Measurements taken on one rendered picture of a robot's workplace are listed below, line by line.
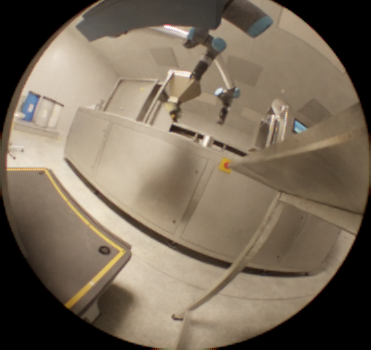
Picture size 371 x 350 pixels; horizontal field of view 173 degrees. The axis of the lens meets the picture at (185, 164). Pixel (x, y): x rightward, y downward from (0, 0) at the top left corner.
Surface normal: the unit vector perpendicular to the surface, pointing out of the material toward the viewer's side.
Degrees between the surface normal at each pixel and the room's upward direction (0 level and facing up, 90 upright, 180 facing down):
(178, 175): 90
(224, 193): 90
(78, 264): 0
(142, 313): 0
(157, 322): 0
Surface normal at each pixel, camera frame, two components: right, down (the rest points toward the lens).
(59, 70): 0.90, 0.40
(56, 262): 0.39, -0.92
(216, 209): -0.19, -0.05
